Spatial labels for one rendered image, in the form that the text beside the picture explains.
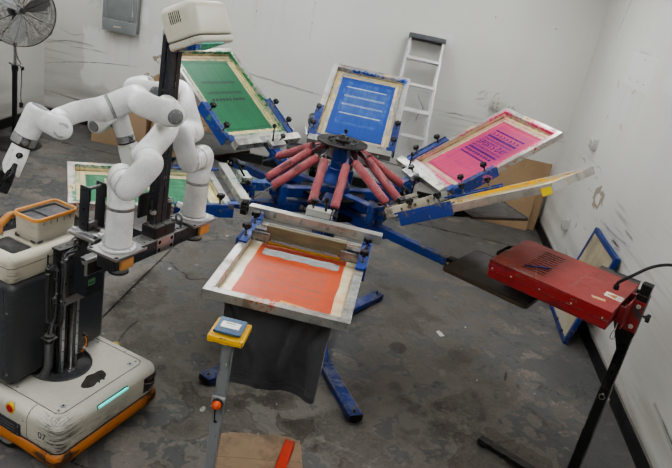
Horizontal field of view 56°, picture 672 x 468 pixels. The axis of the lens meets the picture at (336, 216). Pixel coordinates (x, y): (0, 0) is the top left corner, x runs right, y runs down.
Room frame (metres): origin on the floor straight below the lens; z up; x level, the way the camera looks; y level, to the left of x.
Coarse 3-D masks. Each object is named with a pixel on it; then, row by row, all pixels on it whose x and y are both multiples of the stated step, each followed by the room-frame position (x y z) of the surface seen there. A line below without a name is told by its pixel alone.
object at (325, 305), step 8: (304, 256) 2.70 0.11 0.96; (312, 256) 2.72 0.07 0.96; (304, 264) 2.62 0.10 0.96; (336, 264) 2.68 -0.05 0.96; (344, 264) 2.70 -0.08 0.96; (328, 272) 2.58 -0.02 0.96; (336, 272) 2.60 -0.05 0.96; (328, 280) 2.51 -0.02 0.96; (336, 280) 2.52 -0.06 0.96; (328, 288) 2.43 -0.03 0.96; (336, 288) 2.45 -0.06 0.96; (288, 296) 2.29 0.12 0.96; (296, 296) 2.31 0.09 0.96; (328, 296) 2.36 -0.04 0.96; (296, 304) 2.24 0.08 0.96; (304, 304) 2.26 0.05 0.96; (312, 304) 2.27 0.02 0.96; (320, 304) 2.28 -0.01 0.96; (328, 304) 2.29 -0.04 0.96; (328, 312) 2.23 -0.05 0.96
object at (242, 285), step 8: (264, 248) 2.70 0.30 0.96; (272, 248) 2.72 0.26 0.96; (280, 248) 2.73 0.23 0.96; (256, 256) 2.60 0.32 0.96; (264, 256) 2.62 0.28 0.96; (272, 256) 2.63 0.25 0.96; (248, 264) 2.50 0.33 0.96; (256, 264) 2.52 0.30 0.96; (296, 264) 2.60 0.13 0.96; (248, 272) 2.43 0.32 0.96; (256, 272) 2.45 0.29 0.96; (240, 280) 2.35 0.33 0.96; (248, 280) 2.36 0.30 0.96; (232, 288) 2.27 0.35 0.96; (240, 288) 2.28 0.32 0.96; (248, 288) 2.29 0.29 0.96; (256, 288) 2.31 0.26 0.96; (256, 296) 2.24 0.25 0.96; (264, 296) 2.25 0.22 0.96; (272, 296) 2.27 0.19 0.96; (280, 296) 2.28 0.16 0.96
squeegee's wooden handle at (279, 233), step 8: (272, 224) 2.75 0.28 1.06; (272, 232) 2.73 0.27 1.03; (280, 232) 2.73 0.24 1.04; (288, 232) 2.72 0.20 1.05; (296, 232) 2.72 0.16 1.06; (304, 232) 2.73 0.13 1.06; (280, 240) 2.73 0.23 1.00; (288, 240) 2.72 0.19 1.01; (296, 240) 2.72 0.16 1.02; (304, 240) 2.72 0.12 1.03; (312, 240) 2.71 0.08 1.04; (320, 240) 2.71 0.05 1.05; (328, 240) 2.71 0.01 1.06; (336, 240) 2.72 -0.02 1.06; (312, 248) 2.71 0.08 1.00; (320, 248) 2.71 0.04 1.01; (328, 248) 2.71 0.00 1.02; (336, 248) 2.71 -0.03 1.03; (344, 248) 2.70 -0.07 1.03
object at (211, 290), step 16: (240, 256) 2.56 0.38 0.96; (224, 272) 2.32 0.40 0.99; (208, 288) 2.17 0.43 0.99; (352, 288) 2.41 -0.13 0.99; (240, 304) 2.15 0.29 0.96; (256, 304) 2.14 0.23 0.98; (272, 304) 2.14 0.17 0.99; (288, 304) 2.17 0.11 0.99; (352, 304) 2.27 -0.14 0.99; (304, 320) 2.13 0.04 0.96; (320, 320) 2.12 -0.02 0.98; (336, 320) 2.12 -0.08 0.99
